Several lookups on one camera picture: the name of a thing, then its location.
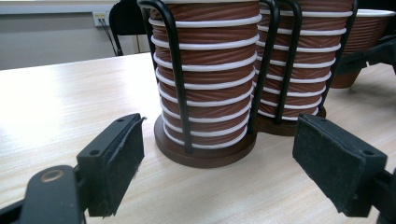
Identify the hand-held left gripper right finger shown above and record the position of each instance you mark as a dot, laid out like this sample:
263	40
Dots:
336	161

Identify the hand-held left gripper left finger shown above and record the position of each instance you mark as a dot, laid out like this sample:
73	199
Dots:
118	168

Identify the single brown paper cup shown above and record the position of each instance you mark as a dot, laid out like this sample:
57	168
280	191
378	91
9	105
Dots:
362	34

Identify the stack of brown paper cups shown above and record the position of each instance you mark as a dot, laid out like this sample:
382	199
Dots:
308	56
211	77

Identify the black folding chair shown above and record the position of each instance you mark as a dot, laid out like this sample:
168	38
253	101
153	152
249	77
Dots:
126	21

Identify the white wall outlet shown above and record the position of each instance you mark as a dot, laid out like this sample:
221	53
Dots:
100	18

